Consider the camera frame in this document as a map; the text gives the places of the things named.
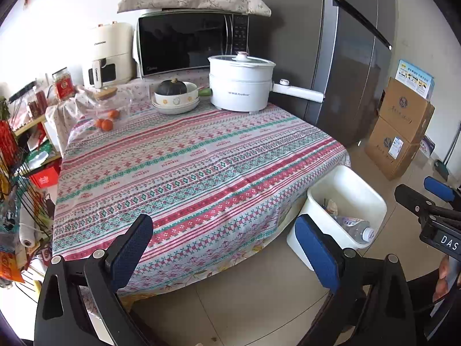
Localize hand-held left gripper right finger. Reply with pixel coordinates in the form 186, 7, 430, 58
294, 214, 415, 346

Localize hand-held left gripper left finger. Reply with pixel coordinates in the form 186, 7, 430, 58
34, 214, 155, 346

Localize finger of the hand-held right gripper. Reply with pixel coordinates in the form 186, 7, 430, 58
424, 176, 461, 210
394, 184, 461, 224

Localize clear plastic bottle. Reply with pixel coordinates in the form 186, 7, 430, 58
331, 214, 375, 244

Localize white plastic bin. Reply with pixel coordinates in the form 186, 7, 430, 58
286, 166, 388, 271

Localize person's right hand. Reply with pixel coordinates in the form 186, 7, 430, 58
433, 253, 459, 300

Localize green broom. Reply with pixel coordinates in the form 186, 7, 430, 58
433, 124, 461, 181

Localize small purple box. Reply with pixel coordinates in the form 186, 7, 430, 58
421, 135, 436, 158

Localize white thread spool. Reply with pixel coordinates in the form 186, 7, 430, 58
19, 202, 40, 247

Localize patterned striped tablecloth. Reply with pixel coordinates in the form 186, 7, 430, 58
52, 101, 352, 300

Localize red box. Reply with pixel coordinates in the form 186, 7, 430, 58
29, 166, 61, 189

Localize blue leaflet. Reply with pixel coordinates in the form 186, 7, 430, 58
394, 59, 435, 99

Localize orange snack bag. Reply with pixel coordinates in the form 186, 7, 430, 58
0, 249, 26, 283

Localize green packet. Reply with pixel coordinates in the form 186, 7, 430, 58
27, 140, 54, 168

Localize grey refrigerator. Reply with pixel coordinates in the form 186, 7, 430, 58
248, 0, 395, 148

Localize white plate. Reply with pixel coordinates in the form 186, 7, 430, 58
152, 99, 200, 115

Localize dark green squash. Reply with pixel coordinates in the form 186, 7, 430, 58
156, 78, 188, 96

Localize glass jar with dark contents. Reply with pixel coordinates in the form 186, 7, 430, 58
28, 88, 47, 118

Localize jar with red label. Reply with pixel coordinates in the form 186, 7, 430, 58
52, 67, 75, 102

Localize white electric cooking pot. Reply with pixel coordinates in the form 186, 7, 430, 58
208, 51, 325, 112

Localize black microwave oven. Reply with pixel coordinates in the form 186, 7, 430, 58
134, 9, 251, 79

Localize white air fryer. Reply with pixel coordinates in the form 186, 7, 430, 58
80, 22, 137, 90

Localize black wire rack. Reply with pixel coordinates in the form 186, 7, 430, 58
0, 94, 60, 296

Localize white bowl with green handle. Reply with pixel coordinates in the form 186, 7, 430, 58
154, 82, 211, 106

